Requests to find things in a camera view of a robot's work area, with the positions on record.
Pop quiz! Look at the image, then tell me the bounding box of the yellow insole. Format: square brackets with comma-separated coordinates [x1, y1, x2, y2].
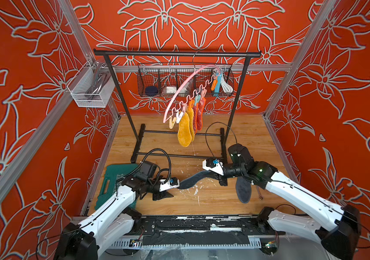
[187, 106, 195, 142]
[177, 112, 192, 147]

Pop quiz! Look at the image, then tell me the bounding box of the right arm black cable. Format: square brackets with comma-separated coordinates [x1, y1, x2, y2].
[204, 121, 238, 159]

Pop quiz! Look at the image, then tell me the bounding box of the white cable in basket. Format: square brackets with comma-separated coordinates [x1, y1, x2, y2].
[220, 77, 234, 94]

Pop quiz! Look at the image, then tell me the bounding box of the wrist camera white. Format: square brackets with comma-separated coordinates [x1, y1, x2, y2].
[159, 177, 180, 192]
[202, 158, 224, 176]

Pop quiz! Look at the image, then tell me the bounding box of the dark grey insole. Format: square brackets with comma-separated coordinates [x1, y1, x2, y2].
[235, 177, 252, 204]
[177, 171, 218, 190]

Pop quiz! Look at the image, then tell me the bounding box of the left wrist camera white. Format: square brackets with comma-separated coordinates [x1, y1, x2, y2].
[159, 177, 180, 192]

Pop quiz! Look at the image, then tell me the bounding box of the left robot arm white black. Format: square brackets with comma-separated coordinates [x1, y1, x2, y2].
[54, 161, 180, 260]

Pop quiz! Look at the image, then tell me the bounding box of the pink clip hanger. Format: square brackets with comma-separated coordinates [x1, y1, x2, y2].
[163, 64, 223, 130]

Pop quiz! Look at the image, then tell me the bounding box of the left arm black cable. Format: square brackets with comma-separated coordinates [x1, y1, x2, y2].
[119, 148, 173, 186]

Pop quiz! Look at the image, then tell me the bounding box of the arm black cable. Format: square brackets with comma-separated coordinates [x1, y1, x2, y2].
[204, 121, 238, 159]
[119, 148, 173, 186]

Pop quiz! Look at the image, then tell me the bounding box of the dark grey insole front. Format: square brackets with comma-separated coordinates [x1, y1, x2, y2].
[235, 177, 252, 204]

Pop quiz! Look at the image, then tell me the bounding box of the white box in basket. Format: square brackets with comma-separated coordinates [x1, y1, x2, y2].
[162, 86, 177, 96]

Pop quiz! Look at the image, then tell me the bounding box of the dark blue round item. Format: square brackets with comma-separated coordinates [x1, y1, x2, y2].
[145, 86, 158, 96]

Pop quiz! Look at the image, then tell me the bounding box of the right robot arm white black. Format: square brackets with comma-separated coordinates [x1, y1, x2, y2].
[203, 144, 361, 260]

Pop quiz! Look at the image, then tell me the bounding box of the green plastic tool case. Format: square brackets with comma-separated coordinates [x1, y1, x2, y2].
[95, 164, 138, 210]

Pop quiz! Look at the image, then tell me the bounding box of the yellow insole rear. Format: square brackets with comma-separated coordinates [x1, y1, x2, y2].
[187, 106, 195, 142]

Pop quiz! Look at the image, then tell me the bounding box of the yellow insole front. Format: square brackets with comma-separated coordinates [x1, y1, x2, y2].
[177, 112, 192, 147]

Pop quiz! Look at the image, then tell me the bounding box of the light blue box in basket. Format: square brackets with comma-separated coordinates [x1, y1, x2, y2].
[212, 75, 222, 97]

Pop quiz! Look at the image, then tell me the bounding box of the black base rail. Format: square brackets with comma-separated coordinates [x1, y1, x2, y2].
[126, 215, 284, 247]

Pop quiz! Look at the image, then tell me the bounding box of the red insole front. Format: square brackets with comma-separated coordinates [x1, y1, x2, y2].
[192, 103, 198, 133]

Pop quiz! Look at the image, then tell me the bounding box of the silver wrench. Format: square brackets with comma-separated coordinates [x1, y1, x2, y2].
[256, 186, 263, 200]

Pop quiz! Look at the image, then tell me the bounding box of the black metal clothes rack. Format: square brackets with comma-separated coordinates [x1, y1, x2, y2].
[93, 48, 262, 165]

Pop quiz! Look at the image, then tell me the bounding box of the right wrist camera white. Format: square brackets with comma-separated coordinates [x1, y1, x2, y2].
[202, 158, 224, 176]

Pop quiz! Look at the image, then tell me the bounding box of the white mesh wall basket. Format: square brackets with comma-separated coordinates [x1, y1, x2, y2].
[68, 62, 115, 108]

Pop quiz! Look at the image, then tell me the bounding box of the black wire wall basket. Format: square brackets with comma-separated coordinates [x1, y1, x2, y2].
[137, 65, 235, 97]

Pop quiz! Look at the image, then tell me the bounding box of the red insole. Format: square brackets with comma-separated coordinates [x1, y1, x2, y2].
[192, 103, 198, 133]
[196, 97, 206, 131]

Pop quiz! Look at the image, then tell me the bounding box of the red insole rear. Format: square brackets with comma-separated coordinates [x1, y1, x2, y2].
[196, 97, 206, 131]

